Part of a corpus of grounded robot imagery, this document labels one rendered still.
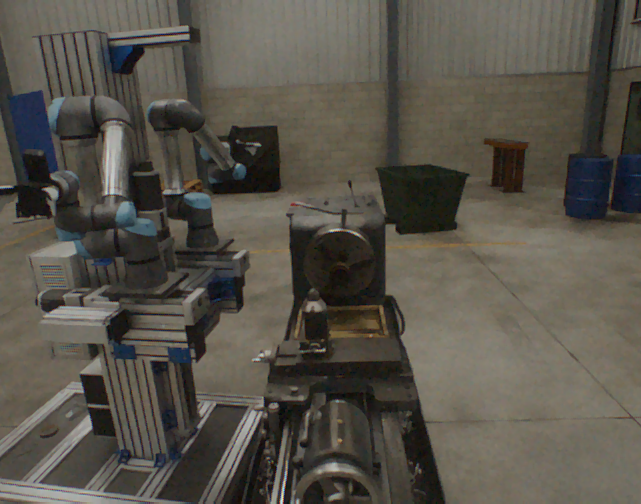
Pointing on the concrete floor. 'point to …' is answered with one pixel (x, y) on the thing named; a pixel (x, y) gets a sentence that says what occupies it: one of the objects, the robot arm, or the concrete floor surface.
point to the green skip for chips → (421, 197)
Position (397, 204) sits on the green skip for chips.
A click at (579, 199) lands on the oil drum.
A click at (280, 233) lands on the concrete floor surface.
